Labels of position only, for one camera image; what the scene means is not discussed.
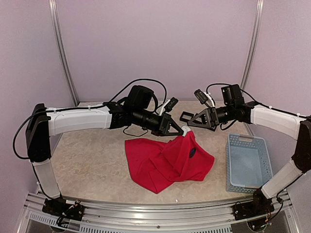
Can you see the blue round brooch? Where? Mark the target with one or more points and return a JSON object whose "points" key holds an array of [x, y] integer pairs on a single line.
{"points": [[192, 152]]}

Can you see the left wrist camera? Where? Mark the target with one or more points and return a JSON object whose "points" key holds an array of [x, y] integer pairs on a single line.
{"points": [[139, 97]]}

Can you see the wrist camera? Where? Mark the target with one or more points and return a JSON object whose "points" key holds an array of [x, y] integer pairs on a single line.
{"points": [[232, 95], [139, 97]]}

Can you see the aluminium front rail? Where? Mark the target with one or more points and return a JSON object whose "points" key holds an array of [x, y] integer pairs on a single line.
{"points": [[110, 217]]}

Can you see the left aluminium corner post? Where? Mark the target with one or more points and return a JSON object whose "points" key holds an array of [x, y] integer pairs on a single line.
{"points": [[61, 51]]}

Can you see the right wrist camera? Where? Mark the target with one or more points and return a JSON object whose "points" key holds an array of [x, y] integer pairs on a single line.
{"points": [[232, 95]]}

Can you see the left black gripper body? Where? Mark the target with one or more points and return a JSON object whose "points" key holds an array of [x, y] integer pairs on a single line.
{"points": [[158, 128]]}

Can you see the red t-shirt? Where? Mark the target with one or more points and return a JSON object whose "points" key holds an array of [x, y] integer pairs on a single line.
{"points": [[156, 165]]}

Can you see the aluminium corner post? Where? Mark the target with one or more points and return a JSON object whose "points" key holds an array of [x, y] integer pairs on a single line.
{"points": [[253, 43], [61, 51]]}

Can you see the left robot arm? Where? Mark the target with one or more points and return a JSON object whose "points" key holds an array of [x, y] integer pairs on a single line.
{"points": [[46, 122]]}

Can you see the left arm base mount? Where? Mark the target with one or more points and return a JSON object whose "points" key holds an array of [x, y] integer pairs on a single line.
{"points": [[64, 208]]}

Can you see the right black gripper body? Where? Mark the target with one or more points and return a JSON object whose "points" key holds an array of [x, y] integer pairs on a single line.
{"points": [[215, 120]]}

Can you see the right aluminium corner post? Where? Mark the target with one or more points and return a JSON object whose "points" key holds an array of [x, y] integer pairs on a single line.
{"points": [[253, 43]]}

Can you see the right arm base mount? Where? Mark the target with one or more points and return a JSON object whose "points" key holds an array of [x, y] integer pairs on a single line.
{"points": [[248, 210]]}

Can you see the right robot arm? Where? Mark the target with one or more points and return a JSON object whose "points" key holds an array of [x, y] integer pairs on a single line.
{"points": [[293, 126]]}

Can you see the blue plastic basket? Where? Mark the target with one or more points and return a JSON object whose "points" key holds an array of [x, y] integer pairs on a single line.
{"points": [[248, 165]]}

